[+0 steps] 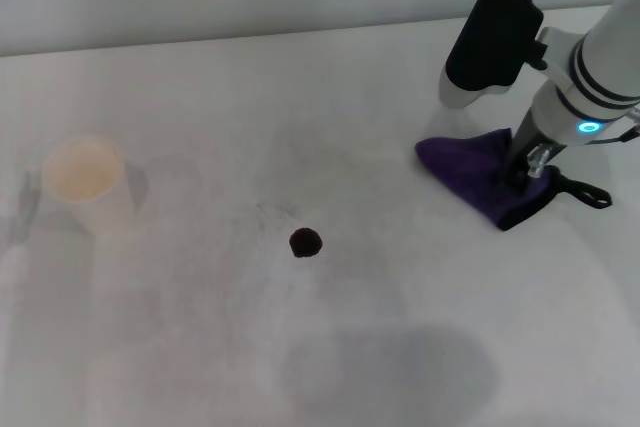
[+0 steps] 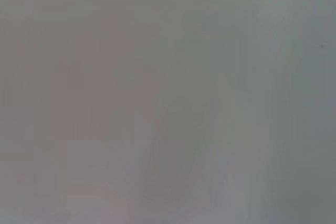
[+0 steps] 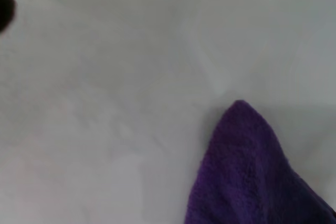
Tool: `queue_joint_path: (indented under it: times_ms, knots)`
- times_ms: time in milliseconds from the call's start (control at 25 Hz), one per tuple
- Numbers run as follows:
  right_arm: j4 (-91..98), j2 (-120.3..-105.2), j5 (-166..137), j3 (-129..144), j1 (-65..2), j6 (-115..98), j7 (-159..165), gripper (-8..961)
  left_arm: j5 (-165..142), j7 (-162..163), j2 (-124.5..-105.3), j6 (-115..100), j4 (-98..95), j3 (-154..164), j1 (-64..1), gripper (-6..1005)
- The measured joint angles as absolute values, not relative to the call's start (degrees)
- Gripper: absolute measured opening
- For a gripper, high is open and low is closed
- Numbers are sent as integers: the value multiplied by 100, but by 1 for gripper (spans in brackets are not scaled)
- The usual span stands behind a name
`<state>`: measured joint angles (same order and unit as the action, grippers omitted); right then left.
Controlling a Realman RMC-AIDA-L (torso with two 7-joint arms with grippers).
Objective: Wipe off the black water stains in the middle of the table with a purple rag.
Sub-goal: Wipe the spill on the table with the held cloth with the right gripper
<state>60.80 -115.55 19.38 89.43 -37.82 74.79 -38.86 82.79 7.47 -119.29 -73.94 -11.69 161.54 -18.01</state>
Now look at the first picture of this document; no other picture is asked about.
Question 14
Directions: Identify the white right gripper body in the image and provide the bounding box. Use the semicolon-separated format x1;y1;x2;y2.
528;82;627;148

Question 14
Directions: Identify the purple rag with black trim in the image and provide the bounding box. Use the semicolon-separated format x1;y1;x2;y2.
413;127;614;233

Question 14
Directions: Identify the white paper cup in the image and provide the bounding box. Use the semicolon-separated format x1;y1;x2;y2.
41;135;137;241

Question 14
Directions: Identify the black liquid stain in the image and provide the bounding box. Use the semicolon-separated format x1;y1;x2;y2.
288;227;325;260

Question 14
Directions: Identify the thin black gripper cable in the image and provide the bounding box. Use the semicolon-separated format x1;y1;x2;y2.
589;105;640;147

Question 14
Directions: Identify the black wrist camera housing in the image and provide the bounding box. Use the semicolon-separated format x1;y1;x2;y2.
438;0;546;111

